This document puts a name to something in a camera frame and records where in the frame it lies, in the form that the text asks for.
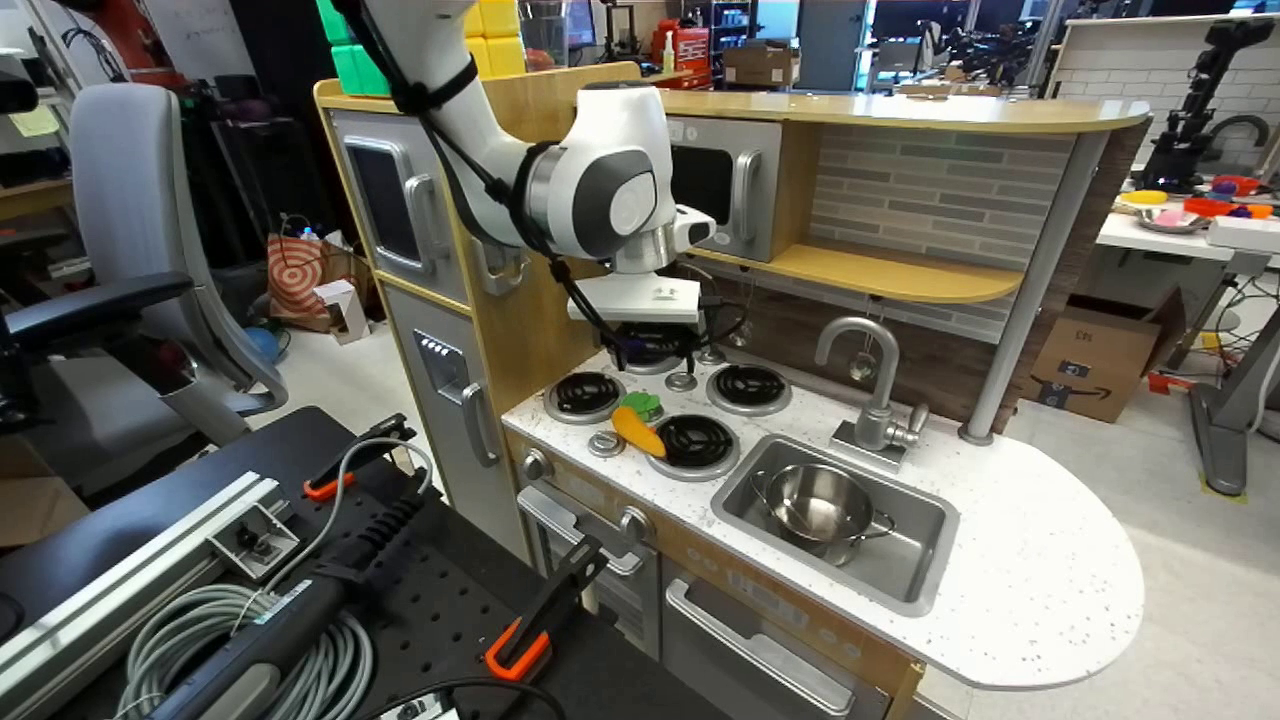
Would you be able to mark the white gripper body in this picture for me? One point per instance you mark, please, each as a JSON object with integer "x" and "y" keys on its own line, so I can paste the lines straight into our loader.
{"x": 641, "y": 302}

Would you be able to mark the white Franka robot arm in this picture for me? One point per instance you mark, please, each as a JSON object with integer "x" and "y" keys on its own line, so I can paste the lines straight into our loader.
{"x": 586, "y": 173}

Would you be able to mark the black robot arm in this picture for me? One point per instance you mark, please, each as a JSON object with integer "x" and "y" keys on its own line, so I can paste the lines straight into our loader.
{"x": 1202, "y": 101}

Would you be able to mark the black toy stove burner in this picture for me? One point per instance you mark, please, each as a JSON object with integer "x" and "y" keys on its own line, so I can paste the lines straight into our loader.
{"x": 749, "y": 386}
{"x": 586, "y": 392}
{"x": 655, "y": 359}
{"x": 694, "y": 440}

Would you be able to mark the orange carrot toy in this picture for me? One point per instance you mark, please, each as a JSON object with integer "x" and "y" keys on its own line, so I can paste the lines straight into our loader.
{"x": 636, "y": 428}

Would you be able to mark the grey toy microwave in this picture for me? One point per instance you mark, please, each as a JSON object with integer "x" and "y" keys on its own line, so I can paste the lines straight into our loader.
{"x": 724, "y": 180}

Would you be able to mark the wooden toy kitchen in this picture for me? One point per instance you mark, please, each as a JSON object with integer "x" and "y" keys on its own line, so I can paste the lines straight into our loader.
{"x": 824, "y": 401}

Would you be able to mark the silver toy faucet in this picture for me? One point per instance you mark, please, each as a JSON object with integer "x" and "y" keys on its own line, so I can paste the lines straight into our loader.
{"x": 873, "y": 386}

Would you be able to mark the silver metal pot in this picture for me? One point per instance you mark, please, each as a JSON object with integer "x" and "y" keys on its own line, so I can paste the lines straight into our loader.
{"x": 821, "y": 506}

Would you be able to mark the grey toy sink basin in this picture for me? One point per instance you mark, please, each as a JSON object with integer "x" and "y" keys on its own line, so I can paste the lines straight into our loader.
{"x": 836, "y": 520}

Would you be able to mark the green toy block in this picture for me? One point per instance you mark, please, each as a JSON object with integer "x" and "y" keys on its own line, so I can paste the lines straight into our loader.
{"x": 352, "y": 53}

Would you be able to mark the silver stove knob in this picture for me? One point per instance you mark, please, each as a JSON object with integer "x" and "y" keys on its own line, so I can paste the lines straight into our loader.
{"x": 683, "y": 381}
{"x": 604, "y": 440}

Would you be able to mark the orange black bar clamp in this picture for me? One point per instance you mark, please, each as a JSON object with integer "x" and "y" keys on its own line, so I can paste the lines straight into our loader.
{"x": 352, "y": 461}
{"x": 542, "y": 620}

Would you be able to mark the black perforated workbench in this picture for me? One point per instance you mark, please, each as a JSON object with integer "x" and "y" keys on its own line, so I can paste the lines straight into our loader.
{"x": 442, "y": 586}

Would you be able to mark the orange patterned bag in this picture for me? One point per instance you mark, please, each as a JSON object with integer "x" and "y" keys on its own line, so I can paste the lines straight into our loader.
{"x": 298, "y": 283}

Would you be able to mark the brown cardboard box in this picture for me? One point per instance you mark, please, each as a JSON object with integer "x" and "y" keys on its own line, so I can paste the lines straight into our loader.
{"x": 1103, "y": 359}

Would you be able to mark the white side table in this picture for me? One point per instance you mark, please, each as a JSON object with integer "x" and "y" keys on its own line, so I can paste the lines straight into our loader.
{"x": 1185, "y": 233}

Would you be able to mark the grey office chair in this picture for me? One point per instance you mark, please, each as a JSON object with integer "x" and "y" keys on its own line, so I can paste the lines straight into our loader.
{"x": 124, "y": 241}

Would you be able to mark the aluminium extrusion rail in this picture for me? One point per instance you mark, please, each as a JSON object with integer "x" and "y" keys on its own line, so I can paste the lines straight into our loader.
{"x": 122, "y": 572}

